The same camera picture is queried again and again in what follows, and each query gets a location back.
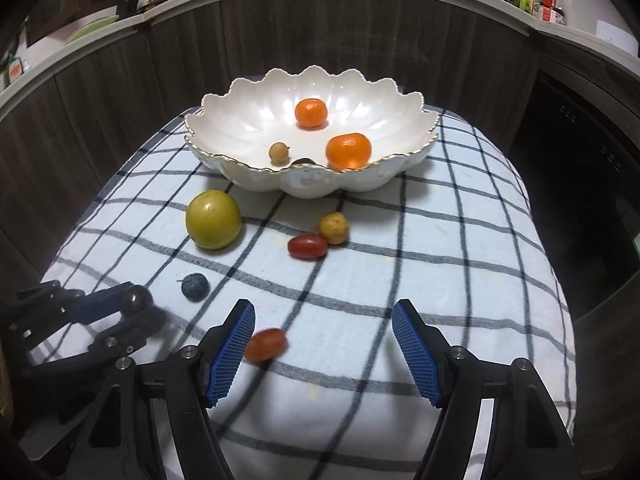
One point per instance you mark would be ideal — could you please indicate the red grape tomato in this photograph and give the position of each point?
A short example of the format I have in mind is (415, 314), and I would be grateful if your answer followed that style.
(308, 247)
(266, 345)

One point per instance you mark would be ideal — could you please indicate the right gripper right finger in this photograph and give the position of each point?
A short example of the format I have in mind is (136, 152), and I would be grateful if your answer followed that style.
(527, 438)

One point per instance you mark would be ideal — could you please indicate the green round apple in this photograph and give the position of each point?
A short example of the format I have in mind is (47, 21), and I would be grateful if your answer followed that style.
(213, 220)

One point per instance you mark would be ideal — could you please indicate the white scalloped ceramic bowl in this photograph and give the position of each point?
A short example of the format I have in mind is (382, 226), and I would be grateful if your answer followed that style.
(231, 133)

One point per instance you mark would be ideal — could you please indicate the white blue checked cloth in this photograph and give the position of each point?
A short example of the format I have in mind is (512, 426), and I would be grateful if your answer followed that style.
(454, 235)

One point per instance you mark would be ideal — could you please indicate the yellow-brown small round fruit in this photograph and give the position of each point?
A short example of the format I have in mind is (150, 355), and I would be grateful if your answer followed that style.
(334, 228)

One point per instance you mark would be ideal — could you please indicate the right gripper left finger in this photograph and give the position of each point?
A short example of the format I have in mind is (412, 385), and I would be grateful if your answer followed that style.
(118, 439)

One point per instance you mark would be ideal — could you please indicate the dark blue plum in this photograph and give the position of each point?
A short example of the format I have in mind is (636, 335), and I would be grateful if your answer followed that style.
(195, 287)

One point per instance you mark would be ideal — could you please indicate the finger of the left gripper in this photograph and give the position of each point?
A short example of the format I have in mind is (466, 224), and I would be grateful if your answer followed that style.
(129, 334)
(88, 309)

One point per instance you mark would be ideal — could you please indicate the grey kitchen countertop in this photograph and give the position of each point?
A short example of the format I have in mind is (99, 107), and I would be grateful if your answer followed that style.
(610, 68)

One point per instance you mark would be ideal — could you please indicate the small orange mandarin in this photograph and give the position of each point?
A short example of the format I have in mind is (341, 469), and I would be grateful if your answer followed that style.
(311, 113)

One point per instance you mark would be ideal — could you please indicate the small tan longan fruit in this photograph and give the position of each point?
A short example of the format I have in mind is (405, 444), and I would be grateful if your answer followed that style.
(279, 154)

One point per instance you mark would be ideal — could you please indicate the large orange mandarin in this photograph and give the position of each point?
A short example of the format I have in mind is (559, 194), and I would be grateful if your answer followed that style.
(348, 151)

